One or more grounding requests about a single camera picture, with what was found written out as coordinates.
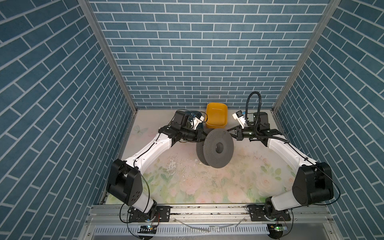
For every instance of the aluminium corner post left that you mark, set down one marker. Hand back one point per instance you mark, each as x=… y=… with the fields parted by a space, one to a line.
x=93 y=22

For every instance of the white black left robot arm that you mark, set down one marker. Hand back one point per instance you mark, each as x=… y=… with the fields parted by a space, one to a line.
x=125 y=177

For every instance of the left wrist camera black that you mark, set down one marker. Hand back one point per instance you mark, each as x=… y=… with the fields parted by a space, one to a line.
x=185 y=119

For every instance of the aluminium corner post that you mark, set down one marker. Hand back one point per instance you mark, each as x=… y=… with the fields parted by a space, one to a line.
x=318 y=30
x=93 y=22

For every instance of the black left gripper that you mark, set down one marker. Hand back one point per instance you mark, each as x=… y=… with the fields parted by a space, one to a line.
x=197 y=135

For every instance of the grey perforated cable spool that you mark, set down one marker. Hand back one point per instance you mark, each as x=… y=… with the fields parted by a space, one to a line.
x=217 y=149

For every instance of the right green circuit board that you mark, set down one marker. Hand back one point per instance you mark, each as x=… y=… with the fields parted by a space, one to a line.
x=276 y=231

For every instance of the green circuit board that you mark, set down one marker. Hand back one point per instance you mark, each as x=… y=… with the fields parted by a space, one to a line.
x=276 y=231
x=147 y=229

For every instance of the yellow plastic bin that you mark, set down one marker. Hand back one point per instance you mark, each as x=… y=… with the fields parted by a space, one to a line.
x=217 y=114

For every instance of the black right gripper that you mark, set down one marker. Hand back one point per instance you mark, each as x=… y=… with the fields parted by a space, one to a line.
x=239 y=132

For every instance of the aluminium corner post right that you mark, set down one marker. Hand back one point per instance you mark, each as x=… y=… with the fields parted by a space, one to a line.
x=318 y=30

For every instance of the dark teal plastic bin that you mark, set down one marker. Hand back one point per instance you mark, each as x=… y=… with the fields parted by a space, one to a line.
x=199 y=115

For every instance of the left green circuit board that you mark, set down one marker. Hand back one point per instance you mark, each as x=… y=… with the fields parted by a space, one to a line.
x=147 y=229

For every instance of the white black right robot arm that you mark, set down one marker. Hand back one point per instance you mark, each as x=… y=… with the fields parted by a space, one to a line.
x=313 y=180

